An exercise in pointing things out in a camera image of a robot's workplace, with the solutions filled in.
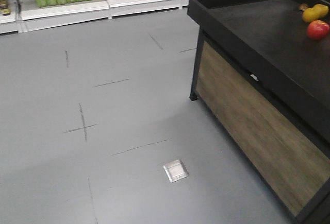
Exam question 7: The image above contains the metal floor socket plate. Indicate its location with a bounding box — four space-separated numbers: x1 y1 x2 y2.
163 159 189 183

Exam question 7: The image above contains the black wooden produce stand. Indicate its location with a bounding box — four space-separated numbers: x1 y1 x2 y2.
188 0 329 223

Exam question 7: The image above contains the red apple far left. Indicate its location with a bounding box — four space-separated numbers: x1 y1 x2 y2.
306 20 329 41

